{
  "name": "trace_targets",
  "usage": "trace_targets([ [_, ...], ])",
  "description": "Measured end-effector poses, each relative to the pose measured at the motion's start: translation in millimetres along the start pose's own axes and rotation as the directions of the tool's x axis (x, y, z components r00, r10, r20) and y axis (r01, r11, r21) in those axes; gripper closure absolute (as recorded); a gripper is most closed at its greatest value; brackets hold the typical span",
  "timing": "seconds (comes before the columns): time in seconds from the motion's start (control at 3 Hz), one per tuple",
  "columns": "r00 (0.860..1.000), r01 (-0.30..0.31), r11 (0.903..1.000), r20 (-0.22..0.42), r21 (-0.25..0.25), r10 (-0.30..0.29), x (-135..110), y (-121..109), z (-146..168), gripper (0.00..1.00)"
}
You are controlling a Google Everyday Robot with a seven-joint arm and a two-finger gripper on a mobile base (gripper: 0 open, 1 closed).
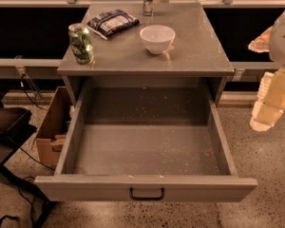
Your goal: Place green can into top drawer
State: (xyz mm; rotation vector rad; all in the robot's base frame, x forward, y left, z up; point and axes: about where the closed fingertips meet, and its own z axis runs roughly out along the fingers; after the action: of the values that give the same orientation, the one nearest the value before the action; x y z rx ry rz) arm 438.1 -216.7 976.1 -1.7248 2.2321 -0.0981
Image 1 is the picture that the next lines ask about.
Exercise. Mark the black chair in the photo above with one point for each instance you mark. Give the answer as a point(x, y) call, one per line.
point(15, 130)

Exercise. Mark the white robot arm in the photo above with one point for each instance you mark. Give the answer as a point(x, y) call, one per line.
point(270, 103)

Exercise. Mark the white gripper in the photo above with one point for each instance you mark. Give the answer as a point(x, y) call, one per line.
point(283, 43)

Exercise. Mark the white ceramic bowl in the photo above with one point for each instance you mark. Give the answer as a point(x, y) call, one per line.
point(157, 38)

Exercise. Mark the black drawer handle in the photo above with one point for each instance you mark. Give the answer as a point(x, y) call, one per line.
point(146, 194)

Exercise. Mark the open grey top drawer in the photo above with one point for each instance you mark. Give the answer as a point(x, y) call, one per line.
point(146, 134)

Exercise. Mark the dark blue chip bag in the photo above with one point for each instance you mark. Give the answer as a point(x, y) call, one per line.
point(109, 23)

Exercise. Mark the green soda can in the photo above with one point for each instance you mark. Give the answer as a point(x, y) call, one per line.
point(80, 43)

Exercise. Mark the brown cardboard box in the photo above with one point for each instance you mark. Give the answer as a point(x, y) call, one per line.
point(53, 127)

